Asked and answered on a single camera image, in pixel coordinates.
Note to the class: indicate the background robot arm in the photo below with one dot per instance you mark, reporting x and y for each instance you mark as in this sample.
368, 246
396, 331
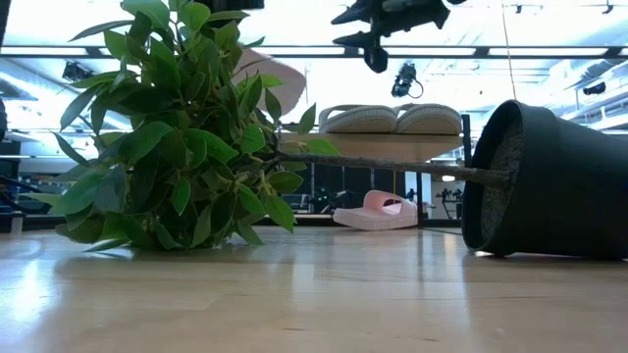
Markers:
329, 198

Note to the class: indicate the black ceiling fixture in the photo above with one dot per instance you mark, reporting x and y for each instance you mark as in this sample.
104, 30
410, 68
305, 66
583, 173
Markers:
593, 88
74, 72

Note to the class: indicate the wooden shelf with black frame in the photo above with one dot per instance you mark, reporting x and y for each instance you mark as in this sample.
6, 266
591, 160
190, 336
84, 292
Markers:
382, 146

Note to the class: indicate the pink slide sandal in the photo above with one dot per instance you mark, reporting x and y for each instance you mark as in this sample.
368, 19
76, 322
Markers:
373, 213
284, 81

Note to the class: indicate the artificial plant in black pot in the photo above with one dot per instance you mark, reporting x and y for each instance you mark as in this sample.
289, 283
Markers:
172, 147

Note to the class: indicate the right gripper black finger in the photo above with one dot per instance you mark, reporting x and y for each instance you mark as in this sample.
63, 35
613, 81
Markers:
360, 14
358, 40

